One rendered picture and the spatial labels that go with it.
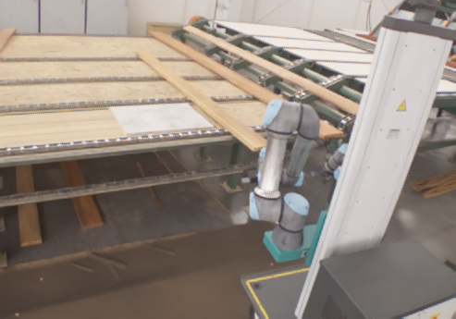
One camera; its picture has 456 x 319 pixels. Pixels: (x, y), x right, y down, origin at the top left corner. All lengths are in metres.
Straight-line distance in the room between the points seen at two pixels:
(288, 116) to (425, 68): 0.56
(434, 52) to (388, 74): 0.23
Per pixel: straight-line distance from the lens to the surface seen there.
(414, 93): 1.61
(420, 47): 1.55
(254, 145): 2.35
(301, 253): 1.84
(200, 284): 2.57
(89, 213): 3.09
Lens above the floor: 1.83
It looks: 23 degrees down
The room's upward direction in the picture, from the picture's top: 10 degrees clockwise
